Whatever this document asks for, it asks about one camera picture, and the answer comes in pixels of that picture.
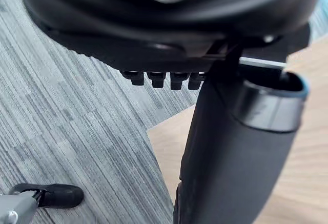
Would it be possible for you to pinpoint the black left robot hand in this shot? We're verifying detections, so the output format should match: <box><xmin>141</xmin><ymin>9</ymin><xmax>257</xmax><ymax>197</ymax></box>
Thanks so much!
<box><xmin>15</xmin><ymin>0</ymin><xmax>321</xmax><ymax>224</ymax></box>

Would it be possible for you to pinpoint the dark robot foot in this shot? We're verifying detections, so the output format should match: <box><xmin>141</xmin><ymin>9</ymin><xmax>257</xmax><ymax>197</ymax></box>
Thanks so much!
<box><xmin>10</xmin><ymin>182</ymin><xmax>85</xmax><ymax>209</ymax></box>

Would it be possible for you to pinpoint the silver robot leg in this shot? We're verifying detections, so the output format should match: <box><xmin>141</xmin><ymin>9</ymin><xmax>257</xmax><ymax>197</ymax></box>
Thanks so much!
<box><xmin>0</xmin><ymin>190</ymin><xmax>39</xmax><ymax>224</ymax></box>

